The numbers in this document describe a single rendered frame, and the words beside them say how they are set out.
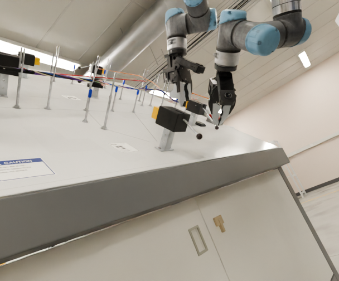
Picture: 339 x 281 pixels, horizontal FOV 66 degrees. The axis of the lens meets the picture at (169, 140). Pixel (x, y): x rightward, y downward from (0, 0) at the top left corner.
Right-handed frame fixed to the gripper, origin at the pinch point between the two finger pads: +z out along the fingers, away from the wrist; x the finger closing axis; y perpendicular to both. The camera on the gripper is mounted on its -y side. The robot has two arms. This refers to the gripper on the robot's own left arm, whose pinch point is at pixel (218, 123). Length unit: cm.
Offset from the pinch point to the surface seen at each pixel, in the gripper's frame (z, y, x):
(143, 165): -11.6, -38.5, 25.3
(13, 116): -16, -26, 54
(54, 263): -11, -58, 36
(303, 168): 439, 522, -444
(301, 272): 28, -38, -19
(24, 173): -19, -49, 42
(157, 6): -12, 263, 14
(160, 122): -14.1, -25.5, 21.5
